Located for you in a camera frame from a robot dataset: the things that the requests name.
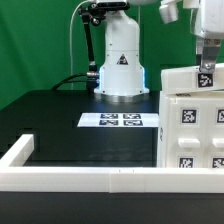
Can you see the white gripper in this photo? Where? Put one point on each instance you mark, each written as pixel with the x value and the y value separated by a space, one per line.
pixel 207 21

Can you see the small white box part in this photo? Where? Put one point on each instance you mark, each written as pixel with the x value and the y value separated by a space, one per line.
pixel 190 80

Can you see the white cabinet body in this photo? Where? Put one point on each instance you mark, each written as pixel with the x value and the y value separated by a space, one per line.
pixel 165 119

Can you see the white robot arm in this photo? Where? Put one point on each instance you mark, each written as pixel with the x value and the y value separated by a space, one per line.
pixel 122 77

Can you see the white marker tag sheet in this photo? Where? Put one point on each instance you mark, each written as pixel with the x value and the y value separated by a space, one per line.
pixel 120 120

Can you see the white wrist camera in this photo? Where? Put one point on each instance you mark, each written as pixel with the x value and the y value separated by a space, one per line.
pixel 169 11

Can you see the white U-shaped fence frame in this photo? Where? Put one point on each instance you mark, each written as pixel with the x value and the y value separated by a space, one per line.
pixel 16 176

